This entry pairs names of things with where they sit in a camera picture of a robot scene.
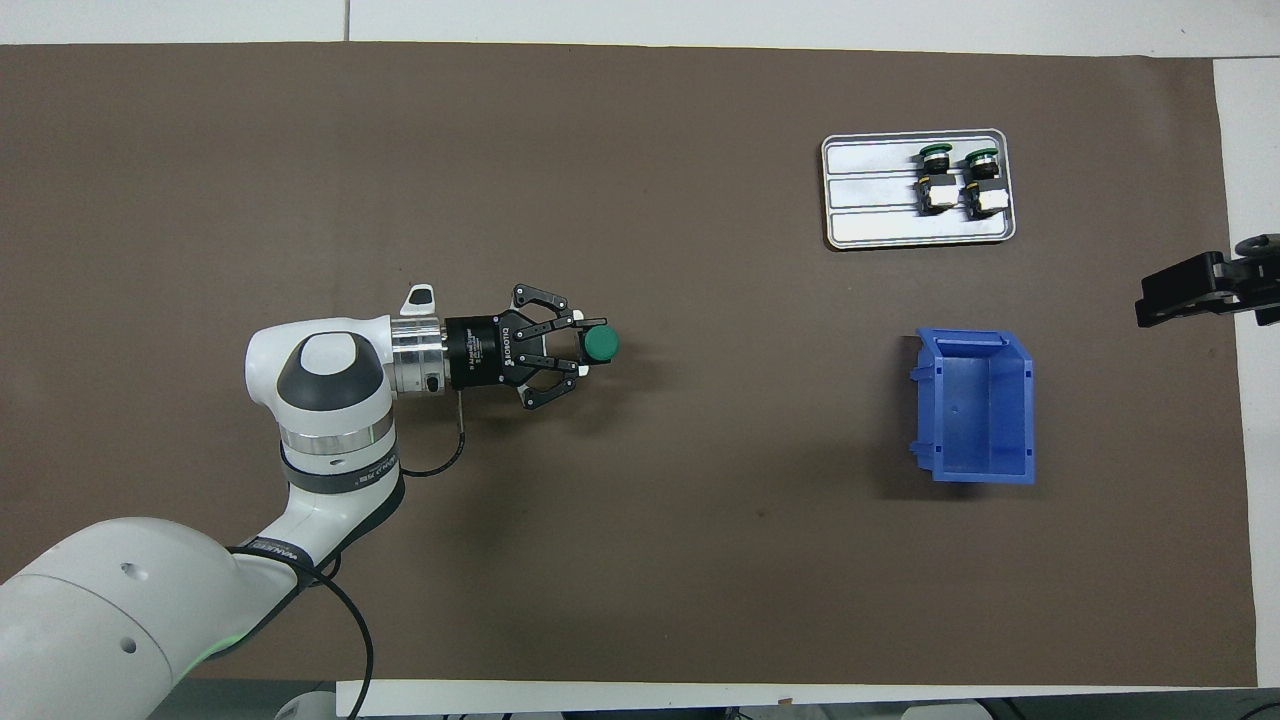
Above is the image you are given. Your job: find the blue plastic storage bin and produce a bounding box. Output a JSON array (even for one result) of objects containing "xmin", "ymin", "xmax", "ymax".
[{"xmin": 908, "ymin": 327, "xmax": 1037, "ymax": 486}]

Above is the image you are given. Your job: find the green push button switch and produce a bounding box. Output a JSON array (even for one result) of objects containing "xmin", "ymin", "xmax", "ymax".
[
  {"xmin": 960, "ymin": 147, "xmax": 1009, "ymax": 219},
  {"xmin": 575, "ymin": 320, "xmax": 621, "ymax": 366},
  {"xmin": 915, "ymin": 143, "xmax": 957, "ymax": 216}
]

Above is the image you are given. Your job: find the brown table mat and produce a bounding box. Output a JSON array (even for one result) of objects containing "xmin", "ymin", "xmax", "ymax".
[{"xmin": 0, "ymin": 42, "xmax": 1258, "ymax": 689}]

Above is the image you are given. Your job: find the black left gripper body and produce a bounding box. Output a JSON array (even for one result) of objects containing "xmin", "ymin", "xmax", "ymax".
[{"xmin": 445, "ymin": 312, "xmax": 531, "ymax": 391}]

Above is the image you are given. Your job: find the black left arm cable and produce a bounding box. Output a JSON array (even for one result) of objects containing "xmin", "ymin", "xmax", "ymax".
[{"xmin": 228, "ymin": 392, "xmax": 469, "ymax": 720}]

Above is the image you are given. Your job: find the grey metal tray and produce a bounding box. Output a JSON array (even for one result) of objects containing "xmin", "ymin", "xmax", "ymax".
[{"xmin": 821, "ymin": 129, "xmax": 1017, "ymax": 250}]

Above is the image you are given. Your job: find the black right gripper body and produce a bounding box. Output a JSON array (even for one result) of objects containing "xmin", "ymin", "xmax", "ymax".
[{"xmin": 1225, "ymin": 255, "xmax": 1280, "ymax": 326}]

